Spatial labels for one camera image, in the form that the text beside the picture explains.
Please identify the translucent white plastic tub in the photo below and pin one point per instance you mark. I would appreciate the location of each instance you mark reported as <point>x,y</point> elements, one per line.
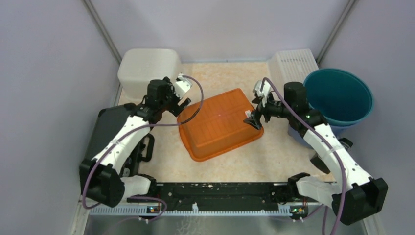
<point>141,65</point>

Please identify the white perforated basket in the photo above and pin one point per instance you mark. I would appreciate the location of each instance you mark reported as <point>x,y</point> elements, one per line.
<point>291,65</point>

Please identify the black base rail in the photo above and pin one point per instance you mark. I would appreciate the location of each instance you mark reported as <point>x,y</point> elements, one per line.
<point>222,197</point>

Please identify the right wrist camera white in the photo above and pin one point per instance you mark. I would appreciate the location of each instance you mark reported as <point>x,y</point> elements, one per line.
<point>261,91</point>

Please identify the small black clear box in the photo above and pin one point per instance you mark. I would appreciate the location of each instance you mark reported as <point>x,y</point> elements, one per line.
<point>319,164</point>

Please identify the blue bucket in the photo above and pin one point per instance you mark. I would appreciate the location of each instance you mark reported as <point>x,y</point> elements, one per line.
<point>337,130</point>

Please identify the black case on left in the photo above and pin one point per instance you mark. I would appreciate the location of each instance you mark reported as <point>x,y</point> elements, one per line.
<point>108,124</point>

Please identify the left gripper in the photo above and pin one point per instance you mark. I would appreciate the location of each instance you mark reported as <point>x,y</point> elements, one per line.
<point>175,109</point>

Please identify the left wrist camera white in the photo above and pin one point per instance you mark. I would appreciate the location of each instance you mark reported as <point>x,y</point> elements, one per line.
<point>182,86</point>

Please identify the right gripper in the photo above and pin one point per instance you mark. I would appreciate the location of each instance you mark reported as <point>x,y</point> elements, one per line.
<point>254,121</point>

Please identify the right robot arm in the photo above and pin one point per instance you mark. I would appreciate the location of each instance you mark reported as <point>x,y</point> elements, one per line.
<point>355,195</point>

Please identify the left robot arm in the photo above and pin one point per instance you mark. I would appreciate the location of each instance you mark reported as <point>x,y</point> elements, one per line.
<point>100,176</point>

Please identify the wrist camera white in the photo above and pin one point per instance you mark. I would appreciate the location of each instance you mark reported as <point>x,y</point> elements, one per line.
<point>182,86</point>
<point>261,91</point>

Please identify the teal bucket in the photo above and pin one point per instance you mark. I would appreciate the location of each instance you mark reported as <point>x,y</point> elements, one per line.
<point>343,98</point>

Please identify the orange plastic tub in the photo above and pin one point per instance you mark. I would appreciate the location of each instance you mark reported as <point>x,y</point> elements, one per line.
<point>215,126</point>

